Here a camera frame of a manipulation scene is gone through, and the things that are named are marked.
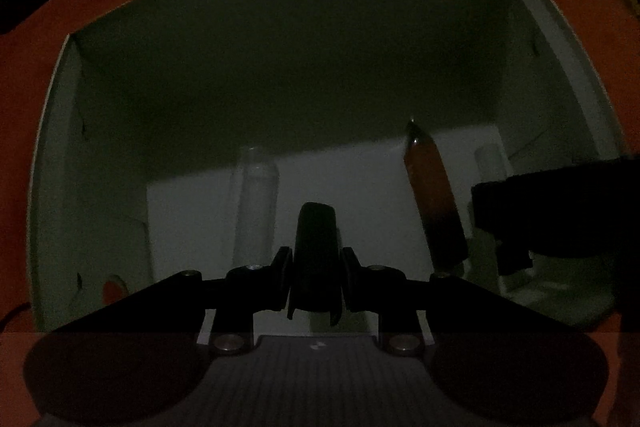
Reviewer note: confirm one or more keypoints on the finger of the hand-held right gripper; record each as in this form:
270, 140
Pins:
500, 212

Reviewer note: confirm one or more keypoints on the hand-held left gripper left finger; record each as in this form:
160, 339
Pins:
283, 279

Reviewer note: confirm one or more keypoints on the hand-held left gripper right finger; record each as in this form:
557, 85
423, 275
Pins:
353, 282

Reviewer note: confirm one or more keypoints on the black oblong object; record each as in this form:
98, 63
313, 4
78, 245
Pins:
315, 252

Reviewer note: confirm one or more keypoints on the white cardboard box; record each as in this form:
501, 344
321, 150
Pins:
280, 72

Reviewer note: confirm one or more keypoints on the small clear bottle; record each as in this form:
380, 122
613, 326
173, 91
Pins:
492, 164

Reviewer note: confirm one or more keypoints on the brown pointed bottle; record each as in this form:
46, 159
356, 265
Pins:
434, 207

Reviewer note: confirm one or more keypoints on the clear plastic bottle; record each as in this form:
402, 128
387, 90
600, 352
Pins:
255, 202

